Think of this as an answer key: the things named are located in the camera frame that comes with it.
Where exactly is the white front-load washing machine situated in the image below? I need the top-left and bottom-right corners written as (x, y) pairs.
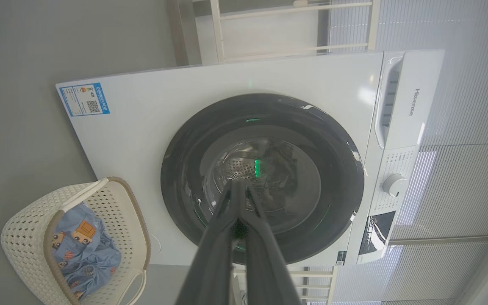
top-left (55, 49), bottom-right (445, 267)

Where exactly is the white metal railing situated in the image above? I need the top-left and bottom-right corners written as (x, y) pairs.
top-left (231, 266), bottom-right (338, 305)

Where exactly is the cream perforated laundry basket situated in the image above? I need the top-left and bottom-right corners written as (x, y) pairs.
top-left (1, 177), bottom-right (151, 305)

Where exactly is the blue energy label sticker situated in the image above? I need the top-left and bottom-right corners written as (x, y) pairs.
top-left (59, 83), bottom-right (110, 117)

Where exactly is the blue knotted printed garment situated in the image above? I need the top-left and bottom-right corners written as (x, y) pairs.
top-left (63, 253), bottom-right (122, 301)

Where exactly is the blue garment with truck print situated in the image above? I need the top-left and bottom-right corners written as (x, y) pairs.
top-left (51, 202), bottom-right (119, 265)

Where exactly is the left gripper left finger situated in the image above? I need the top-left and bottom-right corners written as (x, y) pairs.
top-left (175, 181), bottom-right (240, 305)

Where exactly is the white drying rack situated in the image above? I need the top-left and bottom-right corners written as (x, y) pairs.
top-left (209, 0), bottom-right (381, 64)

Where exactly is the white round control knob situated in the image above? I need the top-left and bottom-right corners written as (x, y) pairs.
top-left (382, 173), bottom-right (409, 198)

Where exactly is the white detergent drawer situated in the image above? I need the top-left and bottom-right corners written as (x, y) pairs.
top-left (374, 53), bottom-right (406, 150)

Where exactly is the black washer display panel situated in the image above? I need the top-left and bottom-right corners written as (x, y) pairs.
top-left (358, 211), bottom-right (396, 256)

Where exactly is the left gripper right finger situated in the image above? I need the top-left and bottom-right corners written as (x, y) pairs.
top-left (241, 182), bottom-right (303, 305)

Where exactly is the glass washing machine door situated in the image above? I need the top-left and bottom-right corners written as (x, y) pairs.
top-left (161, 93), bottom-right (365, 265)

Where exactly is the perforated steel washer drum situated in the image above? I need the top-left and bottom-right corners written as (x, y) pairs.
top-left (205, 138), bottom-right (322, 236)

